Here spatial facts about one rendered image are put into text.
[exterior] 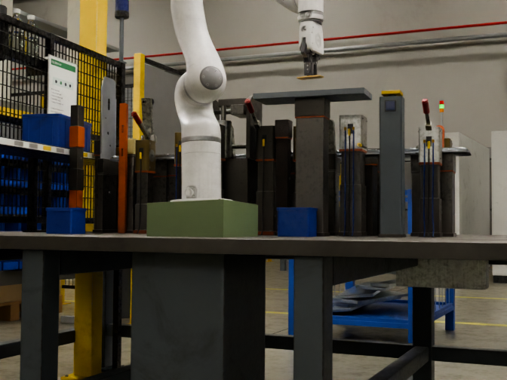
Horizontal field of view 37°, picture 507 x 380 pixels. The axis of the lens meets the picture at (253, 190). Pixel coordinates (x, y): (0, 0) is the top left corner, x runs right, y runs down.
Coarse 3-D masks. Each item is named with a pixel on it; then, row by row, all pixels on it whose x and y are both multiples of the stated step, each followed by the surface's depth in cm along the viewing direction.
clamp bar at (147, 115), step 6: (144, 102) 286; (150, 102) 288; (144, 108) 288; (150, 108) 288; (144, 114) 288; (150, 114) 288; (144, 120) 289; (150, 120) 288; (144, 126) 289; (150, 126) 288; (150, 132) 288; (144, 138) 290; (150, 138) 289
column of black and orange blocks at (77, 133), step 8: (72, 112) 297; (80, 112) 298; (72, 120) 297; (80, 120) 297; (72, 128) 296; (80, 128) 297; (72, 136) 296; (80, 136) 297; (72, 144) 296; (80, 144) 297; (72, 152) 296; (80, 152) 297; (72, 160) 296; (80, 160) 297; (72, 168) 296; (80, 168) 297; (72, 176) 295; (80, 176) 297; (72, 184) 295; (80, 184) 297; (72, 192) 295; (80, 192) 297; (72, 200) 295; (80, 200) 297
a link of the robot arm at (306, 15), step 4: (300, 12) 247; (304, 12) 247; (308, 12) 245; (312, 12) 245; (316, 12) 246; (320, 12) 246; (300, 16) 247; (304, 16) 246; (308, 16) 245; (312, 16) 245; (316, 16) 245; (320, 16) 246; (300, 20) 249; (320, 20) 249
